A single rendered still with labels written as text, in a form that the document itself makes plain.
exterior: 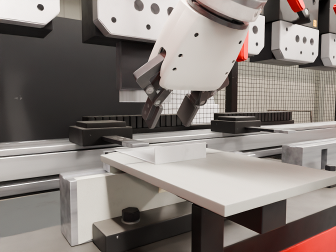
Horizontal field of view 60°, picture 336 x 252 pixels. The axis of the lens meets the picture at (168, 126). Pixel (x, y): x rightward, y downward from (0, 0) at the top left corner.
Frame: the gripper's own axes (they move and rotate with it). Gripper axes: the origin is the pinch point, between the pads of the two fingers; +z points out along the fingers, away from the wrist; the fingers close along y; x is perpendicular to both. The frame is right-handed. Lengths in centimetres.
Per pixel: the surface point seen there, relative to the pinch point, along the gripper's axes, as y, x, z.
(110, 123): -2.4, -19.2, 20.5
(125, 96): 2.7, -8.4, 3.9
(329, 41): -51, -14, -10
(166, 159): 2.9, 6.5, 2.4
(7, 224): 3, -127, 245
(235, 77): -99, -72, 40
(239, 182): 2.1, 15.8, -4.8
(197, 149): -2.4, 5.9, 1.7
